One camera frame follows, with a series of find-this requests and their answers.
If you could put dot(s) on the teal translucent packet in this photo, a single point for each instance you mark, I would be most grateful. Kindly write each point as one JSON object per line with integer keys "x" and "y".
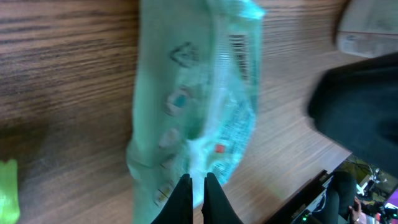
{"x": 195, "y": 98}

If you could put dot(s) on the white barcode scanner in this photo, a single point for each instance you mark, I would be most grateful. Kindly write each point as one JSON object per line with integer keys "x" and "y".
{"x": 368, "y": 28}

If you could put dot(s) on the green snack bag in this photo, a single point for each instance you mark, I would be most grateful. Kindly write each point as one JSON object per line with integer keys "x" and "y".
{"x": 10, "y": 211}

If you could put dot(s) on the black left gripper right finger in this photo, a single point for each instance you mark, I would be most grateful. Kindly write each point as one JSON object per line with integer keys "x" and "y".
{"x": 216, "y": 207}

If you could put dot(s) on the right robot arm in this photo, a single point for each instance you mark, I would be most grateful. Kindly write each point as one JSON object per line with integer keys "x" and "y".
{"x": 356, "y": 106}

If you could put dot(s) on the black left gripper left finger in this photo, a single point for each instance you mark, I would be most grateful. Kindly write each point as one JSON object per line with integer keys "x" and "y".
{"x": 179, "y": 207}

